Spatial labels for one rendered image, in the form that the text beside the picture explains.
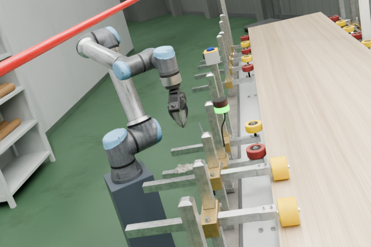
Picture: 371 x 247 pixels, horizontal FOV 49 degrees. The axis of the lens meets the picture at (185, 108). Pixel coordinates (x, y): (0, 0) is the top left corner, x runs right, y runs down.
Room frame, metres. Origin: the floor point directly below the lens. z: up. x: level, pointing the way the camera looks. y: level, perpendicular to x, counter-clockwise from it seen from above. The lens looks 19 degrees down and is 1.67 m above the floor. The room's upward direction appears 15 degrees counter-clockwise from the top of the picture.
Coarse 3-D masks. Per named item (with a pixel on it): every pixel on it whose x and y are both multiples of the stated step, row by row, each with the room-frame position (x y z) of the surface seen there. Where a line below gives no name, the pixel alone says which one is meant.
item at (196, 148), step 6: (234, 138) 1.77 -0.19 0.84; (240, 138) 1.75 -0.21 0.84; (246, 138) 1.74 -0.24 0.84; (252, 138) 1.73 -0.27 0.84; (258, 138) 1.72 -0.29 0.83; (198, 144) 1.81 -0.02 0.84; (234, 144) 1.75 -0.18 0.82; (240, 144) 1.74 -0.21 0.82; (174, 150) 1.82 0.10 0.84; (180, 150) 1.80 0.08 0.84; (186, 150) 1.80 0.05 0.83; (192, 150) 1.79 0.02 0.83; (198, 150) 1.79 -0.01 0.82; (174, 156) 1.81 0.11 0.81
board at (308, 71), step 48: (288, 48) 2.92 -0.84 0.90; (336, 48) 2.60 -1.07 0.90; (288, 96) 1.97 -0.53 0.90; (336, 96) 1.81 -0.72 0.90; (288, 144) 1.46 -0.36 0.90; (336, 144) 1.37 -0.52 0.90; (288, 192) 1.14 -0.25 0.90; (336, 192) 1.08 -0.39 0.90; (288, 240) 0.92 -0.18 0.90; (336, 240) 0.87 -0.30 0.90
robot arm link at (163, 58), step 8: (160, 48) 1.80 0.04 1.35; (168, 48) 1.77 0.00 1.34; (152, 56) 1.81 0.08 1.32; (160, 56) 1.74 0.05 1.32; (168, 56) 1.74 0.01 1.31; (152, 64) 1.81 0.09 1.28; (160, 64) 1.75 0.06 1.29; (168, 64) 1.74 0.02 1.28; (176, 64) 1.76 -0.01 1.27; (160, 72) 1.76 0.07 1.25; (168, 72) 1.74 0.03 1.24; (176, 72) 1.75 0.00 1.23
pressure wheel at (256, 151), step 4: (252, 144) 1.53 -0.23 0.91; (256, 144) 1.52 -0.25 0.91; (260, 144) 1.51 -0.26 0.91; (248, 148) 1.51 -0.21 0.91; (252, 148) 1.50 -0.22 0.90; (256, 148) 1.49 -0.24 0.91; (260, 148) 1.48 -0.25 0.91; (264, 148) 1.48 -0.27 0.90; (248, 152) 1.48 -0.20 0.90; (252, 152) 1.47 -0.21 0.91; (256, 152) 1.46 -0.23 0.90; (260, 152) 1.46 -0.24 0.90; (264, 152) 1.47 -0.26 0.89; (248, 156) 1.48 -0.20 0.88; (252, 156) 1.47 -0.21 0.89; (256, 156) 1.46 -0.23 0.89; (260, 156) 1.46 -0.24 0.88; (264, 156) 1.47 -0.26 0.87
